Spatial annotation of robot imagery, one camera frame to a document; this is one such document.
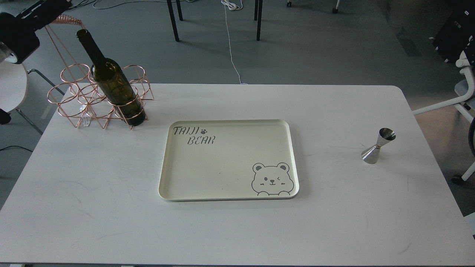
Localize copper wire wine rack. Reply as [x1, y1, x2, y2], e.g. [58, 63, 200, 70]
[47, 14, 154, 129]

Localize dark green wine bottle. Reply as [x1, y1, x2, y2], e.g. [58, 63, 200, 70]
[76, 29, 146, 126]

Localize black equipment case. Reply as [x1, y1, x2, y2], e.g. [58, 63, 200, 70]
[432, 6, 474, 62]

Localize black table leg right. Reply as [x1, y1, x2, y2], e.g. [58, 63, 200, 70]
[254, 0, 263, 41]

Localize white floor cable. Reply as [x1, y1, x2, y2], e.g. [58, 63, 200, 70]
[221, 0, 247, 85]

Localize silver steel jigger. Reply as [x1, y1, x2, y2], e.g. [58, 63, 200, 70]
[361, 128, 396, 164]

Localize black table leg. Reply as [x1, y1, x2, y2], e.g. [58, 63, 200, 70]
[166, 0, 183, 42]
[254, 0, 263, 41]

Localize white chair left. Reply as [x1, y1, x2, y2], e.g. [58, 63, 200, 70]
[0, 63, 65, 135]

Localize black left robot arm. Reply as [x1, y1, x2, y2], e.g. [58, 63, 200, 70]
[0, 0, 72, 64]

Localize white office chair right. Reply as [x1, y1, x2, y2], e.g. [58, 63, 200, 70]
[412, 50, 475, 186]

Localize cream bear tray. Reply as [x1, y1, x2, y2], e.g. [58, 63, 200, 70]
[158, 119, 299, 201]

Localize black table leg left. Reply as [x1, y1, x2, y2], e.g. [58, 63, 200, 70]
[166, 0, 183, 42]

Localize black floor cables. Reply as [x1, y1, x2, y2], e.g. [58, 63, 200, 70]
[0, 0, 193, 39]

